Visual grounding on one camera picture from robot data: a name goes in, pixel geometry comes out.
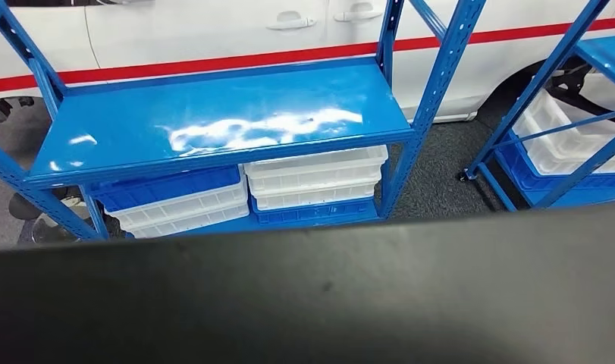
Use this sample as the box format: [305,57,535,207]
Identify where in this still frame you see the black plastic car part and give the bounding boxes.
[0,203,615,364]

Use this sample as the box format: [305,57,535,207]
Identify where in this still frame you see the blue metal shelf rack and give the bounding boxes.
[457,0,615,212]
[0,0,489,241]

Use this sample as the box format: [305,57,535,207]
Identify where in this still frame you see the black part in crate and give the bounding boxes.
[544,56,615,127]

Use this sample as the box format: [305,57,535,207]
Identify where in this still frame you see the blue plastic crate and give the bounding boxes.
[249,196,381,226]
[497,131,615,194]
[88,165,243,213]

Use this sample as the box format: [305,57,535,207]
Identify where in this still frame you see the white car with red stripe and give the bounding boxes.
[0,0,615,124]

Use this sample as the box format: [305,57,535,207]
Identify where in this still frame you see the chrome stool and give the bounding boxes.
[8,187,127,246]

